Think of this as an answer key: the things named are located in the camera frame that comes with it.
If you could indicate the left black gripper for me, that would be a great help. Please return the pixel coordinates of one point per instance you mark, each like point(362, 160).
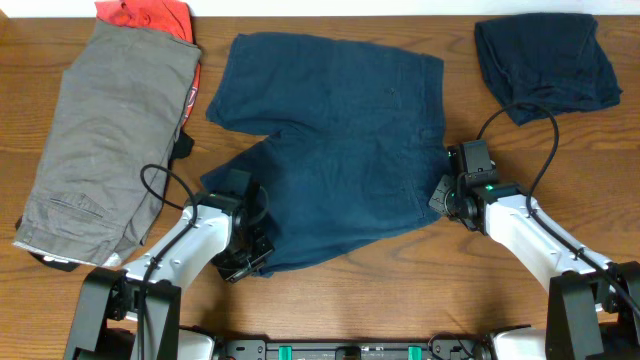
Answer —
point(265, 250)

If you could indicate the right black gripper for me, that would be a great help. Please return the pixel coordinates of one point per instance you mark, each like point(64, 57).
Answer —
point(438, 199)

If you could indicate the blue shorts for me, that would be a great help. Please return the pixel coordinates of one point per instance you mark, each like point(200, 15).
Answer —
point(351, 140)

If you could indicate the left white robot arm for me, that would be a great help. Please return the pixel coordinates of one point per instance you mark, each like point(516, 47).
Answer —
point(134, 312)

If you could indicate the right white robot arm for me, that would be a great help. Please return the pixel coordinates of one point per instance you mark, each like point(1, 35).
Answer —
point(593, 302)

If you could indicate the dark navy folded garment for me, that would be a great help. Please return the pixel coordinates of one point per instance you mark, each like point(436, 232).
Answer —
point(545, 62)

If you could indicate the grey folded shorts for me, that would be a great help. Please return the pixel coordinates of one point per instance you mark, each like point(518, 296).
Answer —
point(121, 106)

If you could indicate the red garment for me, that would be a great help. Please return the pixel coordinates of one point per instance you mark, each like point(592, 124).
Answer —
point(150, 15)

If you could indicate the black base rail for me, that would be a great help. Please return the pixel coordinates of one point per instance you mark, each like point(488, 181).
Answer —
point(446, 348)

